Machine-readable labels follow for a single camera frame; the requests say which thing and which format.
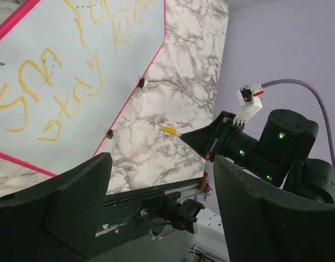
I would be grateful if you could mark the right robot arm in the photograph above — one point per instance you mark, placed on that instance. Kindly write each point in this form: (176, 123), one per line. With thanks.
(280, 156)

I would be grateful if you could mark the brass cable connector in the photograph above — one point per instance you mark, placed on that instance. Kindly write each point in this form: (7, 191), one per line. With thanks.
(204, 185)

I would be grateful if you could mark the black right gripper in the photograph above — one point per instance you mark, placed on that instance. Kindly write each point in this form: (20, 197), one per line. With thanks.
(221, 137)

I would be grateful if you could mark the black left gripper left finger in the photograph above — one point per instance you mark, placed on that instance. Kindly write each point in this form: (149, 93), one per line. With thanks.
(56, 220)

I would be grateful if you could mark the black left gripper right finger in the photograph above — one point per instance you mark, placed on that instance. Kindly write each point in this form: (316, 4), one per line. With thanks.
(264, 223)

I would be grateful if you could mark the yellow marker cap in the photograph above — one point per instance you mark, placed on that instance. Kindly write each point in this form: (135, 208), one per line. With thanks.
(169, 130)

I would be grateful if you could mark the black whiteboard clip far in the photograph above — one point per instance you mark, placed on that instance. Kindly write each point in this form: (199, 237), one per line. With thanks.
(141, 83)

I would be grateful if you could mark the pink framed whiteboard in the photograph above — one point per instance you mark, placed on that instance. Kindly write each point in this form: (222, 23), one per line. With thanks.
(67, 70)

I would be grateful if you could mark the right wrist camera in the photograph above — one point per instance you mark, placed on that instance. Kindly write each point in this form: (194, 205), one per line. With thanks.
(250, 102)

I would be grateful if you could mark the black mounting rail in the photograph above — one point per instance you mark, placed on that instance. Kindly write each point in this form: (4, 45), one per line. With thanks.
(130, 215)

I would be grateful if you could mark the black whiteboard clip near corner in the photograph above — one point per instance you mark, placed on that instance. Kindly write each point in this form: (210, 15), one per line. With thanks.
(109, 134)

